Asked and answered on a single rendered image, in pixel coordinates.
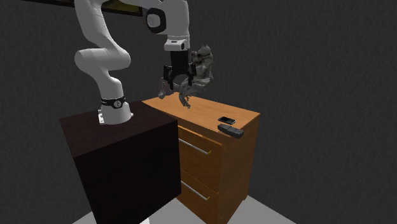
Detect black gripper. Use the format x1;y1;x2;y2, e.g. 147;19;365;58
163;50;197;91

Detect dark framed wall picture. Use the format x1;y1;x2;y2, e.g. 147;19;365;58
22;0;144;17

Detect dark grey remote control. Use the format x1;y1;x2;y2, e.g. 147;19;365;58
217;123;244;139

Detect dark robot stand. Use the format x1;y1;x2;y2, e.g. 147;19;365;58
59;100;182;224

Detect wooden chest of drawers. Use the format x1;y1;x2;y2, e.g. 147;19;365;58
142;92;261;224

